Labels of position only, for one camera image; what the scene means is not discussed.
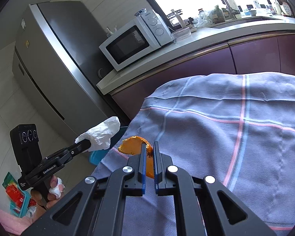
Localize small white tissue wad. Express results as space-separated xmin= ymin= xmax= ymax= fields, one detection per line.
xmin=49 ymin=178 xmax=65 ymax=199

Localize clear plastic bag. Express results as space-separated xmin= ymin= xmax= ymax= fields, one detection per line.
xmin=197 ymin=10 xmax=210 ymax=27

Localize teal plastic tray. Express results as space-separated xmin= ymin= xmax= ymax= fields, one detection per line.
xmin=10 ymin=190 xmax=31 ymax=218

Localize red plastic packet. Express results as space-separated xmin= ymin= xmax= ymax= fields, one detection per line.
xmin=2 ymin=172 xmax=37 ymax=209

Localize glass food container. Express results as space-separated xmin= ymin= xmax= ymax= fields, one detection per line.
xmin=171 ymin=27 xmax=191 ymax=41

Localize white tissue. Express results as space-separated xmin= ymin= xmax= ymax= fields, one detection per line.
xmin=75 ymin=116 xmax=120 ymax=151

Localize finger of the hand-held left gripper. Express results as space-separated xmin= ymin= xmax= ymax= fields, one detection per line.
xmin=58 ymin=139 xmax=92 ymax=165

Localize kitchen sink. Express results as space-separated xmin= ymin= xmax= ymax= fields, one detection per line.
xmin=211 ymin=16 xmax=268 ymax=29

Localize white microwave oven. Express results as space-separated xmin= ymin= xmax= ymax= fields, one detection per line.
xmin=99 ymin=9 xmax=174 ymax=72

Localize white pump bottle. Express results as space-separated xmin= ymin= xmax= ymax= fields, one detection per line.
xmin=226 ymin=0 xmax=242 ymax=19

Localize purple plaid tablecloth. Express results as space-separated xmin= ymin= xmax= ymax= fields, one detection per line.
xmin=91 ymin=72 xmax=295 ymax=236

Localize grey refrigerator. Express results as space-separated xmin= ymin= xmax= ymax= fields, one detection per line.
xmin=12 ymin=1 xmax=129 ymax=139

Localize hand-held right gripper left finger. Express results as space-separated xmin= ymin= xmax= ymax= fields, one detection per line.
xmin=20 ymin=143 xmax=148 ymax=236

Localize purple base cabinets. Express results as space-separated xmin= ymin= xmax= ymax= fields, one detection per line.
xmin=109 ymin=33 xmax=295 ymax=122

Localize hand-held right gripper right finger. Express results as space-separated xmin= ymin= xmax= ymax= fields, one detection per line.
xmin=153 ymin=141 xmax=279 ymax=236

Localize polka dot utensil holder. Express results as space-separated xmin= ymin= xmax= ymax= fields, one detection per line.
xmin=281 ymin=1 xmax=292 ymax=16

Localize teal plastic bin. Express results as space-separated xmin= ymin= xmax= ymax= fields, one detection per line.
xmin=89 ymin=126 xmax=129 ymax=166

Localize person's left hand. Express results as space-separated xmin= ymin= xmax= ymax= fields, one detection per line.
xmin=31 ymin=176 xmax=64 ymax=217

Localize white kitchen countertop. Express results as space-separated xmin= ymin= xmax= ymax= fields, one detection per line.
xmin=96 ymin=15 xmax=295 ymax=95

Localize dark filled plastic bag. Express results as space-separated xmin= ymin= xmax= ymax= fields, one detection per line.
xmin=208 ymin=5 xmax=227 ymax=24

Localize orange peel piece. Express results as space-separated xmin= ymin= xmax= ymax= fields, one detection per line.
xmin=118 ymin=136 xmax=154 ymax=179

